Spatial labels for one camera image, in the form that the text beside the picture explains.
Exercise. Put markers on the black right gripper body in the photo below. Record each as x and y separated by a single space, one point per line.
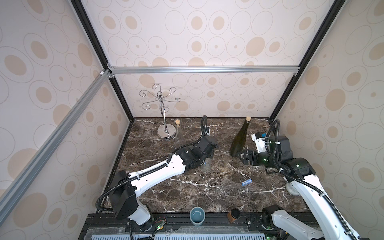
250 156

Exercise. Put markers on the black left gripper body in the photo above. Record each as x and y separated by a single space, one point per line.
210 154

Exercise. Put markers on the dark green wine bottle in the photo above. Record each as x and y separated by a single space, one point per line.
240 138

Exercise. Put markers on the clear bottle black cap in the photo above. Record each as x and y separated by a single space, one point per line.
207 165

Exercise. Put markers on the blue peeled label strip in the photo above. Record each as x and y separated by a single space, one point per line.
247 182

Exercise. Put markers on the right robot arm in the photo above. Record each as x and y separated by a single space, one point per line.
273 152

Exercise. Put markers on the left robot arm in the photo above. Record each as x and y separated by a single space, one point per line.
122 197

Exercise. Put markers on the tall clear corked bottle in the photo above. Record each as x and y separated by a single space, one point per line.
179 134

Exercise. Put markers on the white teal round object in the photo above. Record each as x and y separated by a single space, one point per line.
291 190

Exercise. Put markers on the chrome glass holder stand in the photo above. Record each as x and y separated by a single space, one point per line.
165 131

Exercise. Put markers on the small brown black cup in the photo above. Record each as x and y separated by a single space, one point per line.
233 215

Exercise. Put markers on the blue grey ceramic cup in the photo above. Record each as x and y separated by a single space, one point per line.
197 216

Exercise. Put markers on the horizontal aluminium rail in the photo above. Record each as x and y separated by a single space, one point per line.
205 69

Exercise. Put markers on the left diagonal aluminium rail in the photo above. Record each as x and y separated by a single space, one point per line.
20 185

